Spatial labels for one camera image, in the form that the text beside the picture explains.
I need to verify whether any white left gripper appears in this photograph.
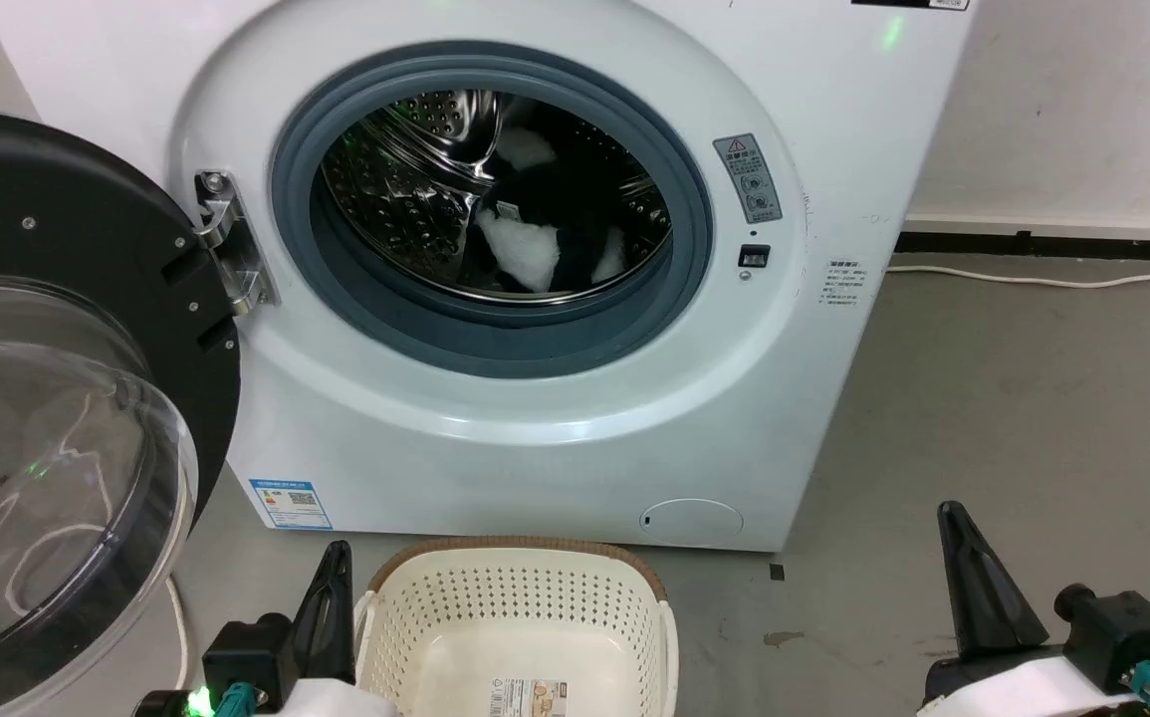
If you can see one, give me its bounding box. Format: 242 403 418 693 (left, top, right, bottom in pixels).
276 541 398 717

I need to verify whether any grey warning sticker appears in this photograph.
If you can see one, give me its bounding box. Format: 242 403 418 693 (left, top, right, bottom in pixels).
714 133 784 226

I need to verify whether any black and white laundry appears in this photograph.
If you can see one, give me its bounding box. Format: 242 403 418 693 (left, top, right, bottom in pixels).
475 124 637 296

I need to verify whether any blue energy label sticker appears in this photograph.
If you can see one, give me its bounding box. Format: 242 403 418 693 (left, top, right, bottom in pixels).
248 478 335 532

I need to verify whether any grey rubber door gasket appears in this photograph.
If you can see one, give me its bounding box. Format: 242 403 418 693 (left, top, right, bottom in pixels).
271 42 714 379

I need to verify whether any metal door hinge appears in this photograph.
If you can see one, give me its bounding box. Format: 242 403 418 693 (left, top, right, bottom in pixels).
194 169 279 318

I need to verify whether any white floor cable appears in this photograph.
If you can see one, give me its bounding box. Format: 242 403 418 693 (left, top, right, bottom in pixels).
885 261 1150 291

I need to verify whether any cream perforated laundry basket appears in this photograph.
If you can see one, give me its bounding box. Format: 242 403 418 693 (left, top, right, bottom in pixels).
353 536 681 717

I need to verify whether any black baseboard strip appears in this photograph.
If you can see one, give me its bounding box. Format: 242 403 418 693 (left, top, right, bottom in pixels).
895 229 1150 265

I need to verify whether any paper label inside basket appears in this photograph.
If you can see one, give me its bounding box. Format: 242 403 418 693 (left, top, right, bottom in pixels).
492 679 570 717

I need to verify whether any thin white cable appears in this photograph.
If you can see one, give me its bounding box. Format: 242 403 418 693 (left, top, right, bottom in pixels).
164 576 190 690

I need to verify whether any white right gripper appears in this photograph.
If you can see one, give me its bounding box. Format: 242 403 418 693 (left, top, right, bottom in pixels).
917 501 1145 717

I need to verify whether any white front-load washing machine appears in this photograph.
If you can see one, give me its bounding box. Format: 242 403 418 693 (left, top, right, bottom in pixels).
0 0 979 554

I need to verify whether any small printed text sticker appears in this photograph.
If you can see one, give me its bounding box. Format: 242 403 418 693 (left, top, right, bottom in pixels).
823 261 865 311

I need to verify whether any black round washer door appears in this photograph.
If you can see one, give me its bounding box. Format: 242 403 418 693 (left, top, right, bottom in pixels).
0 105 242 717

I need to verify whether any round drain filter cover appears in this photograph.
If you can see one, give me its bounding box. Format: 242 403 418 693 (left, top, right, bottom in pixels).
639 498 745 547

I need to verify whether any steel perforated washer drum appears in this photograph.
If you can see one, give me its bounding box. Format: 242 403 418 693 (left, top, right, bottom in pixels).
321 90 673 300

